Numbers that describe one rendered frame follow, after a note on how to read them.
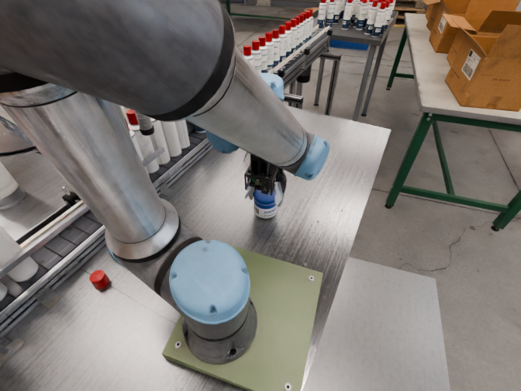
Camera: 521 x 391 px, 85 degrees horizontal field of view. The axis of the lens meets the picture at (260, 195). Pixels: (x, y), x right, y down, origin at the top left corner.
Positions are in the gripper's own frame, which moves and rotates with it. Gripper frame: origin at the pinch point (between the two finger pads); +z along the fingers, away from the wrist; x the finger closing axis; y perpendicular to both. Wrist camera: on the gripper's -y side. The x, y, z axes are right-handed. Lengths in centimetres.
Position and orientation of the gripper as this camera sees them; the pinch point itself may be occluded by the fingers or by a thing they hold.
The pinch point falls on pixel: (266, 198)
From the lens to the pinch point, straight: 82.5
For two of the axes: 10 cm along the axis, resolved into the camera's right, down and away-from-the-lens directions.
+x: 9.5, 2.2, -2.2
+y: -3.1, 6.6, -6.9
